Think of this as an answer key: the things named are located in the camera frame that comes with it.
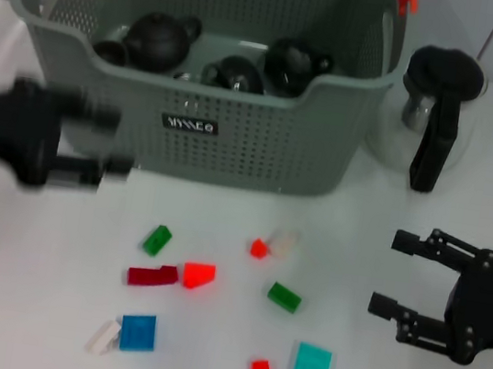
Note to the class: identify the glass pitcher with black lid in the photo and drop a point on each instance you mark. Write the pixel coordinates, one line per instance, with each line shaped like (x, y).
(444, 75)

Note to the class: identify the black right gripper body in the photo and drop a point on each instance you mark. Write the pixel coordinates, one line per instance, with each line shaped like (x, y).
(487, 315)

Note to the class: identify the small black clay teacup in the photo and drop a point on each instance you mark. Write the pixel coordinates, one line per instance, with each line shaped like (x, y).
(110, 52)

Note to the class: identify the dark red toy brick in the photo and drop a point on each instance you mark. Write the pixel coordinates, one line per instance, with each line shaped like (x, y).
(151, 277)

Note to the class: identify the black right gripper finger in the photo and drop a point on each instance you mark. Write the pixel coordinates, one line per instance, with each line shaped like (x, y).
(438, 249)
(424, 332)

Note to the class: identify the grey perforated storage basket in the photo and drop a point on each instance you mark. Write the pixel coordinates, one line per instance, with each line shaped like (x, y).
(232, 154)

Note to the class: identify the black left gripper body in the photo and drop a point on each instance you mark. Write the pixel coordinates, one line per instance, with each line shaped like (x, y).
(8, 130)

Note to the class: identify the green toy brick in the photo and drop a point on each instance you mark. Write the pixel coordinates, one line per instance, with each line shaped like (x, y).
(284, 297)
(157, 241)

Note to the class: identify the black clay teapot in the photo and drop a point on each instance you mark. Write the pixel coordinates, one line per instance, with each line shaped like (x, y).
(156, 41)

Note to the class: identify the glass teacup with black holder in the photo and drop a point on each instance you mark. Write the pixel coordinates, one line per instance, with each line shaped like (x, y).
(187, 78)
(292, 66)
(237, 76)

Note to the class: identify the blue square toy brick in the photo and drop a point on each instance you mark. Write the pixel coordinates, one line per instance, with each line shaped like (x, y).
(138, 333)

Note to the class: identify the white toy brick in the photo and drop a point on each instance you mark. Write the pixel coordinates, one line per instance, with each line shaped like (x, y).
(284, 245)
(103, 336)

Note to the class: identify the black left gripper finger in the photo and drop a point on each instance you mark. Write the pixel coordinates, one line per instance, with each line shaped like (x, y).
(94, 113)
(91, 168)

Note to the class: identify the teal square toy brick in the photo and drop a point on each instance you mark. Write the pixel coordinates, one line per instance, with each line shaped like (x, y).
(311, 363)

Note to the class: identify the orange sloped toy brick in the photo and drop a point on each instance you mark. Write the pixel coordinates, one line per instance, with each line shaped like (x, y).
(199, 276)

